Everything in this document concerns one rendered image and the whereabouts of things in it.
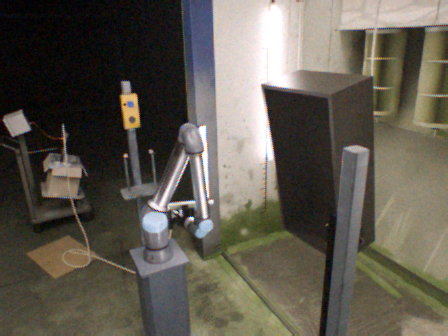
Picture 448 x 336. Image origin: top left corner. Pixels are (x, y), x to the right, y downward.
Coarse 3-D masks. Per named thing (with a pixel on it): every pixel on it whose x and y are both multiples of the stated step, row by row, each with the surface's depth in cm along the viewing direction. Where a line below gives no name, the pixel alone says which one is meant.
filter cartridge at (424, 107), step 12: (432, 36) 247; (444, 36) 241; (432, 48) 248; (444, 48) 243; (432, 60) 250; (444, 60) 245; (420, 72) 264; (432, 72) 252; (444, 72) 247; (420, 84) 264; (432, 84) 254; (444, 84) 249; (420, 96) 265; (432, 96) 256; (444, 96) 251; (420, 108) 265; (432, 108) 257; (444, 108) 253; (420, 120) 268; (432, 120) 261; (444, 120) 256
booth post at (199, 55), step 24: (192, 0) 249; (192, 24) 254; (192, 48) 259; (192, 72) 267; (192, 96) 275; (192, 120) 285; (216, 120) 286; (216, 144) 292; (216, 168) 299; (216, 192) 306; (216, 216) 314; (216, 240) 322
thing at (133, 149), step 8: (128, 88) 267; (128, 136) 280; (136, 144) 283; (136, 152) 284; (136, 160) 286; (136, 168) 288; (136, 176) 290; (136, 184) 293; (136, 200) 298; (136, 208) 304; (144, 240) 311
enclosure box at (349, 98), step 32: (288, 96) 248; (320, 96) 191; (352, 96) 194; (288, 128) 257; (320, 128) 252; (352, 128) 202; (288, 160) 266; (320, 160) 266; (288, 192) 276; (320, 192) 281; (288, 224) 286; (320, 224) 279
